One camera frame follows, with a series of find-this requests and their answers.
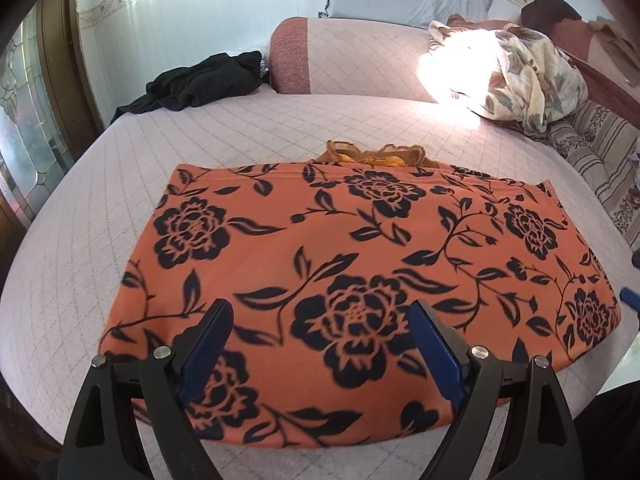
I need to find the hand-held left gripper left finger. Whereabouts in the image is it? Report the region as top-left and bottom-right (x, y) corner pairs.
(57, 299), (235, 480)

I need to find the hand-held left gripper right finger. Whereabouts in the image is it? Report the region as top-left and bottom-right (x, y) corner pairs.
(406, 300), (586, 480)

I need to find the orange floral shirt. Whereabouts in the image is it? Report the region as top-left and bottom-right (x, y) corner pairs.
(97, 141), (623, 450)

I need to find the striped floral cushion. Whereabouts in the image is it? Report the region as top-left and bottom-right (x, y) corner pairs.
(542, 100), (640, 253)

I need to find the person's dark clothing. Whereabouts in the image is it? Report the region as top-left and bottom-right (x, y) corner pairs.
(575, 380), (640, 480)

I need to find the cream floral blanket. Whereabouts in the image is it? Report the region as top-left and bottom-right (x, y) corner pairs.
(417, 20), (590, 136)

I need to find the brown fleece jacket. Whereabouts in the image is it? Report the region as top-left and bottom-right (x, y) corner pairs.
(587, 16), (640, 86)

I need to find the dark brown cloth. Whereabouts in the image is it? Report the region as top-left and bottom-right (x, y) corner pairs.
(520, 0), (583, 31)

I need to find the black cloth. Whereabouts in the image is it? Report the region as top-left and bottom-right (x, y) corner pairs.
(111, 51), (263, 123)

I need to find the stained glass door panel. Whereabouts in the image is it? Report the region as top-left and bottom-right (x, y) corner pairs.
(0, 15), (71, 211)

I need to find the pink quilted bolster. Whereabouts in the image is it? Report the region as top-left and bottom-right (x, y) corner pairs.
(269, 16), (451, 106)

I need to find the wooden door frame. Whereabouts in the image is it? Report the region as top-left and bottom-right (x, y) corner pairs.
(37, 0), (108, 136)

